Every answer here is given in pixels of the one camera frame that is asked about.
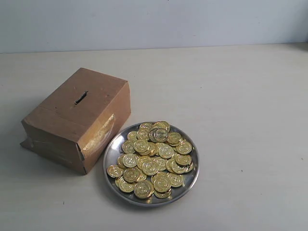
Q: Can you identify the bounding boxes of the brown cardboard slotted box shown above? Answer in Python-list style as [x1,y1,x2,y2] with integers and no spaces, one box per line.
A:
[21,68,131,175]

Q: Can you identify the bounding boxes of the gold coin upright top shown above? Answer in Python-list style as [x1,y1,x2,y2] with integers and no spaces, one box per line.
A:
[154,128,168,142]

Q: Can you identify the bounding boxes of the gold coin centre pale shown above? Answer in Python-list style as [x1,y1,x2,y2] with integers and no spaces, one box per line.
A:
[158,143,174,159]

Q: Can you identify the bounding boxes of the gold coin right edge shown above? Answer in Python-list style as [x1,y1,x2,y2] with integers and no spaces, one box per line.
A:
[176,140,193,155]

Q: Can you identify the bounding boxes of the round silver metal plate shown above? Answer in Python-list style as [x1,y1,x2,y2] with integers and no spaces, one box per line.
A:
[102,123,200,208]

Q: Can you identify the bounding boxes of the pale gold coin left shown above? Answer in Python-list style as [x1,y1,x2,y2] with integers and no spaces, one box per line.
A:
[122,154,139,168]

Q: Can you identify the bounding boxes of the gold coin lower left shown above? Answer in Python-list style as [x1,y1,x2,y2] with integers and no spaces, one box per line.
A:
[123,168,140,183]

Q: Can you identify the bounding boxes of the gold coin lower right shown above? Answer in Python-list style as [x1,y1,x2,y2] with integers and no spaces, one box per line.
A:
[167,173,184,188]

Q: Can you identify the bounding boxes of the gold coin far left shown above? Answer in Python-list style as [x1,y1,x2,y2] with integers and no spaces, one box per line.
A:
[106,165,124,178]

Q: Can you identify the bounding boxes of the gold coin front bottom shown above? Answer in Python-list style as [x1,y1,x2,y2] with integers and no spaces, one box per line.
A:
[133,180,154,199]

